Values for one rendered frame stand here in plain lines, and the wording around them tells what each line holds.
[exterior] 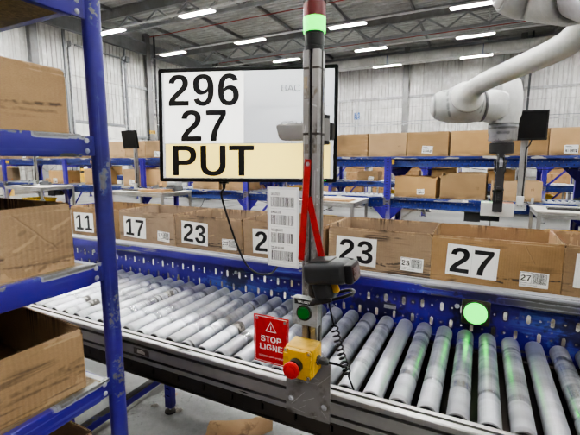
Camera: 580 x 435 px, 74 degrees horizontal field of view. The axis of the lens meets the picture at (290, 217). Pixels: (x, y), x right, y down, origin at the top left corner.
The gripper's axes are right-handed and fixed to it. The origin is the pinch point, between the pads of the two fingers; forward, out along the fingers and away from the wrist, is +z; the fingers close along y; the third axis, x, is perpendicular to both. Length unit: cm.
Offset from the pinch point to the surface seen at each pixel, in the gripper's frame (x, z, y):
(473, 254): -6.2, 17.3, 8.3
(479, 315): -3.1, 35.8, 15.9
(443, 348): -12, 42, 32
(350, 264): -29, 8, 73
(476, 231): -5.6, 14.3, -20.8
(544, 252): 13.9, 14.6, 8.0
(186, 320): -96, 42, 50
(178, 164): -79, -13, 69
